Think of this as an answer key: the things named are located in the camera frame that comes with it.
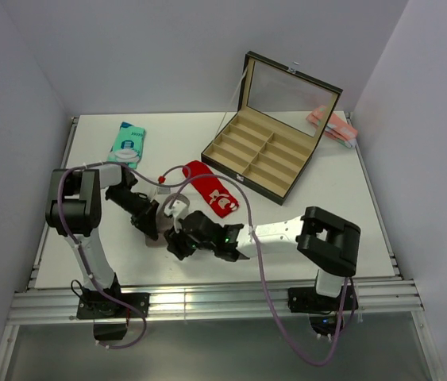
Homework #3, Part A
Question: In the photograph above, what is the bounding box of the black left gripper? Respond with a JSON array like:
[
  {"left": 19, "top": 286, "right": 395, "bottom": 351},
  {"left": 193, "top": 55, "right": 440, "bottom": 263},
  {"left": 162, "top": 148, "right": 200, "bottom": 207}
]
[{"left": 106, "top": 187, "right": 160, "bottom": 240}]

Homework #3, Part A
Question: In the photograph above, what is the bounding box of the red sock with white print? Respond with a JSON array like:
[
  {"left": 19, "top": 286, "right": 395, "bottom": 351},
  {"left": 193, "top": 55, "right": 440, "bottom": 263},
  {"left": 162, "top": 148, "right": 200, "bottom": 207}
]
[{"left": 183, "top": 160, "right": 239, "bottom": 218}]

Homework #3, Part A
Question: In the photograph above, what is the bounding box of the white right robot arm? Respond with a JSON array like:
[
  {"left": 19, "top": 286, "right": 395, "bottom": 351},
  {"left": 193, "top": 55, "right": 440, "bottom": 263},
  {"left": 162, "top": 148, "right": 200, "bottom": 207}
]
[{"left": 164, "top": 202, "right": 360, "bottom": 310}]

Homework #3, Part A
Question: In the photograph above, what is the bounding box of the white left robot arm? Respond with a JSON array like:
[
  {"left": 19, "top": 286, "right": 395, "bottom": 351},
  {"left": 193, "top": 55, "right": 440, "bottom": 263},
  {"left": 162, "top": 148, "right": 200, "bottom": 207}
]
[{"left": 45, "top": 162, "right": 159, "bottom": 317}]

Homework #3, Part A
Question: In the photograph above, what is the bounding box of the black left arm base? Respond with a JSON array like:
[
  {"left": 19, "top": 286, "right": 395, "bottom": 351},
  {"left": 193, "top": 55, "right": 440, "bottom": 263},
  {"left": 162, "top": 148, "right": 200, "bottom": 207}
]
[{"left": 76, "top": 291, "right": 150, "bottom": 341}]

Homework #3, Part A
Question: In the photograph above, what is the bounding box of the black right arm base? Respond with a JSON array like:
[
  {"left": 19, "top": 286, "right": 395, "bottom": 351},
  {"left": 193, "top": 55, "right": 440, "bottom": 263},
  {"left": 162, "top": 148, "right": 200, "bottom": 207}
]
[{"left": 287, "top": 283, "right": 359, "bottom": 340}]

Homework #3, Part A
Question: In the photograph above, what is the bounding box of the black compartment display box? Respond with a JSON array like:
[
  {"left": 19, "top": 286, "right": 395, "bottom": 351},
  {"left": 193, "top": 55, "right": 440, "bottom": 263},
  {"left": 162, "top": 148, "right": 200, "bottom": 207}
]
[{"left": 201, "top": 51, "right": 343, "bottom": 205}]

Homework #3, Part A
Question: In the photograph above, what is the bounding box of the pink patterned sock pair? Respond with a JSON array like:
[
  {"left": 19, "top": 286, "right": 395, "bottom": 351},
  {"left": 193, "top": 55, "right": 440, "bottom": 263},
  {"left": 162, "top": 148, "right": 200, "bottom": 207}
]
[{"left": 306, "top": 106, "right": 358, "bottom": 148}]

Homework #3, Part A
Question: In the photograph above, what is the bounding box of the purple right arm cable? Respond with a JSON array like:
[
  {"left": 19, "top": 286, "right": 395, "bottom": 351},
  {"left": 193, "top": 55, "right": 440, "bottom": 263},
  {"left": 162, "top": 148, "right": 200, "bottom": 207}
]
[{"left": 167, "top": 174, "right": 357, "bottom": 367}]

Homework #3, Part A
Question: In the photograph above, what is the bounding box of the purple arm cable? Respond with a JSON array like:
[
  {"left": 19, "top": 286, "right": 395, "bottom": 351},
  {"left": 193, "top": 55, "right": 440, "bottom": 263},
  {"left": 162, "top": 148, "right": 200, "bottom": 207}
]
[
  {"left": 167, "top": 174, "right": 357, "bottom": 367},
  {"left": 60, "top": 163, "right": 192, "bottom": 350}
]

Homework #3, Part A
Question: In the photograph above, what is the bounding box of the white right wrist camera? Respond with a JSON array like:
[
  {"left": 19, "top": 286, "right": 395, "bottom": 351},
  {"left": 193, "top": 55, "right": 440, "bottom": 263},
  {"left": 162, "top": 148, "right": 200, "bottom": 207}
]
[{"left": 164, "top": 199, "right": 189, "bottom": 218}]

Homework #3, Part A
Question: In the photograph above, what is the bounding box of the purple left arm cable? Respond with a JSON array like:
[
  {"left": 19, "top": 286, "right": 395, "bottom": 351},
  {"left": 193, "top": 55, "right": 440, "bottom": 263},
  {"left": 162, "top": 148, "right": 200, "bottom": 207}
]
[{"left": 60, "top": 163, "right": 192, "bottom": 350}]

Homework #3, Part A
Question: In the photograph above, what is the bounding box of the aluminium front rail frame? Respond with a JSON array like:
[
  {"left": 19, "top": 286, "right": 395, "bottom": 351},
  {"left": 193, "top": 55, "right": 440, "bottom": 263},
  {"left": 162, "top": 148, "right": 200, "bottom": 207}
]
[{"left": 0, "top": 113, "right": 446, "bottom": 381}]

